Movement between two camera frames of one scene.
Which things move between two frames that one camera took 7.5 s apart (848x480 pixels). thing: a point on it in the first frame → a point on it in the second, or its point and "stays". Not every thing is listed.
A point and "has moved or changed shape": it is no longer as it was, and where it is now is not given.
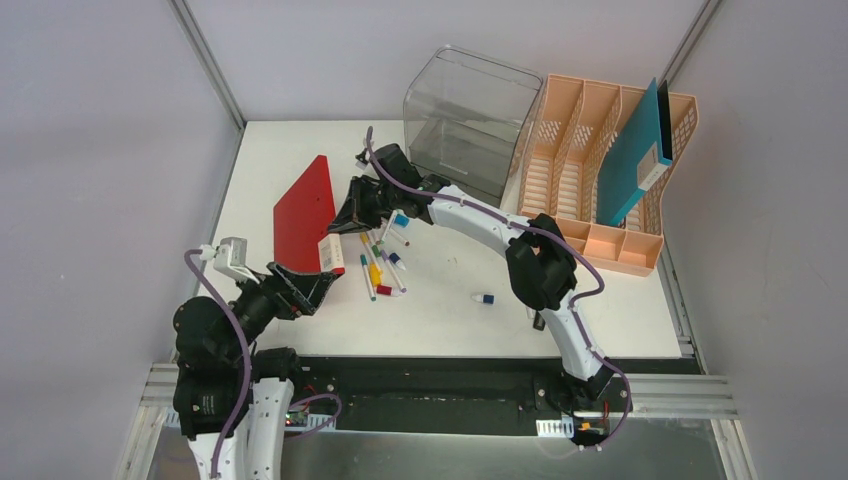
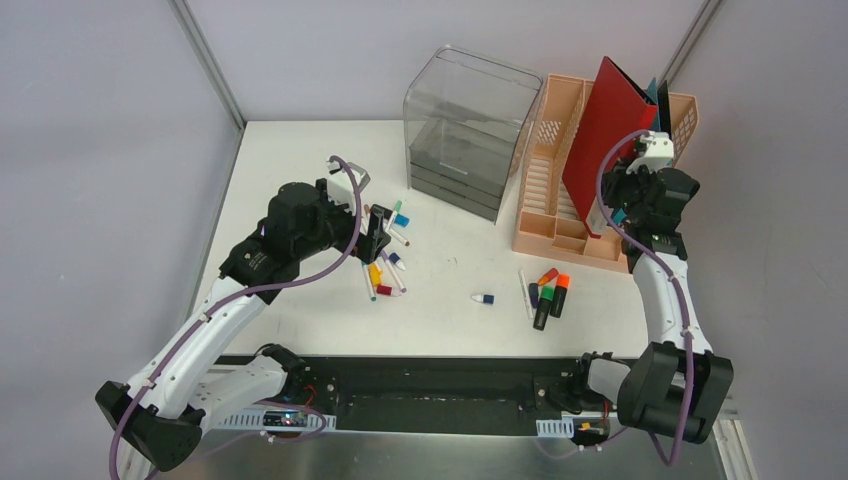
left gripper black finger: (306, 290) → (377, 237)
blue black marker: (401, 220) stays
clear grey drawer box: (467, 119) stays
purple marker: (391, 269) stays
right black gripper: (355, 215) → (614, 179)
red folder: (302, 240) has moved or changed shape
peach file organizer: (569, 123) stays
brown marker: (406, 243) stays
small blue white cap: (489, 299) stays
